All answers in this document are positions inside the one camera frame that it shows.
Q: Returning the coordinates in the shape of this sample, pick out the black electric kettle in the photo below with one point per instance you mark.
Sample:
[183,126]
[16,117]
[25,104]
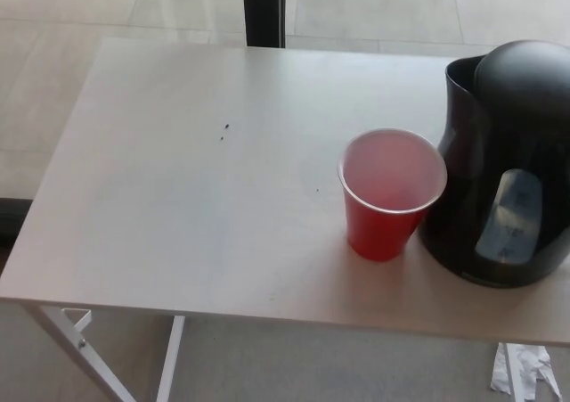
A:
[490,130]

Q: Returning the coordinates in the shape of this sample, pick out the red plastic cup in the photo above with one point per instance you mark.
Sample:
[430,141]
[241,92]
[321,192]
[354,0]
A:
[378,235]

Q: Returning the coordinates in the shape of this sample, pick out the white metal table leg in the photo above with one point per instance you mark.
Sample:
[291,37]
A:
[514,377]

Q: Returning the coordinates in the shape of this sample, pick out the crumpled white paper scrap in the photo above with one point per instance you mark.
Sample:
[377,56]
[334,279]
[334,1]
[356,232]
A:
[534,366]

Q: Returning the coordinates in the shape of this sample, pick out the black vertical window post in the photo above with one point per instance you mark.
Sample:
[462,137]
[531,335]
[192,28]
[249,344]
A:
[263,10]

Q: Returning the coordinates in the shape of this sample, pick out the white metal table leg frame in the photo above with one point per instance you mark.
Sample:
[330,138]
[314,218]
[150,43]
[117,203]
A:
[171,357]

